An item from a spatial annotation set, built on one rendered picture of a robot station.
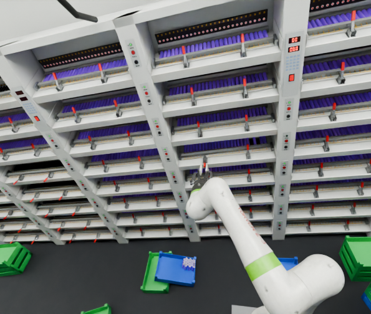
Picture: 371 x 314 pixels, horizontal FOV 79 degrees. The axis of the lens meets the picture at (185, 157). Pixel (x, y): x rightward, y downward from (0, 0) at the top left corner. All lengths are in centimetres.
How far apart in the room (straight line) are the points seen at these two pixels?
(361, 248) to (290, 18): 155
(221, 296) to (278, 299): 112
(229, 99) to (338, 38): 51
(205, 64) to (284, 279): 91
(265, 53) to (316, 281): 90
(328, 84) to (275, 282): 91
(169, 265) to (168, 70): 148
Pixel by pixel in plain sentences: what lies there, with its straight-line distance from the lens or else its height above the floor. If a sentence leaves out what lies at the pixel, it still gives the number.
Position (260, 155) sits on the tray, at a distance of 145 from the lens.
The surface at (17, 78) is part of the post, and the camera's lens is 153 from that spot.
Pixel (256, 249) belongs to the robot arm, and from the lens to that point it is 85.
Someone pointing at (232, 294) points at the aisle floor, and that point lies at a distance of 193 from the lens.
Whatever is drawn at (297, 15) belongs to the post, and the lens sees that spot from 114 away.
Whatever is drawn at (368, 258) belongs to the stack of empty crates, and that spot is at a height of 16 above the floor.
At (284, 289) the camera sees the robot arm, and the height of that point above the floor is 103.
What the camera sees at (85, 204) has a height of 53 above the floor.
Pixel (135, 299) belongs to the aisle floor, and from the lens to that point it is 209.
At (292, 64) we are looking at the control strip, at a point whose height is 143.
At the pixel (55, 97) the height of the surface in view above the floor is 147.
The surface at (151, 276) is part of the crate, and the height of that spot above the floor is 0.
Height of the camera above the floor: 181
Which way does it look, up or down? 37 degrees down
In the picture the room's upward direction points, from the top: 15 degrees counter-clockwise
